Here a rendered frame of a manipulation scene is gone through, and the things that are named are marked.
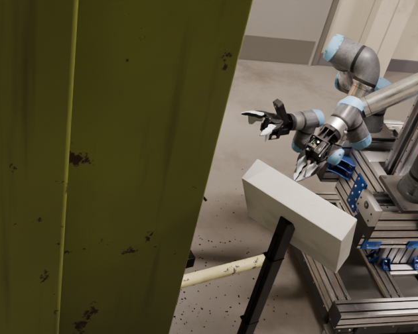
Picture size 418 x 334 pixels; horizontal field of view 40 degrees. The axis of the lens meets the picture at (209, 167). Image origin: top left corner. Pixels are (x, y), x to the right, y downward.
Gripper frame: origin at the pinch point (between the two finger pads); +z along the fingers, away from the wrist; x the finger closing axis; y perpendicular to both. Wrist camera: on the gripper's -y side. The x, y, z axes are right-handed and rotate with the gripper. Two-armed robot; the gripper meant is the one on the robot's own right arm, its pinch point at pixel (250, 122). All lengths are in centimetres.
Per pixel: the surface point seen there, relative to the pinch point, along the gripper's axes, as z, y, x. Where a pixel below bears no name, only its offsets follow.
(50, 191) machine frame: 93, -31, -54
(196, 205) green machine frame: 47, -7, -44
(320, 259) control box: 12, 4, -66
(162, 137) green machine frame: 62, -34, -44
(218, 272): 26, 36, -38
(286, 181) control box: 25, -19, -54
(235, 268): 19, 36, -38
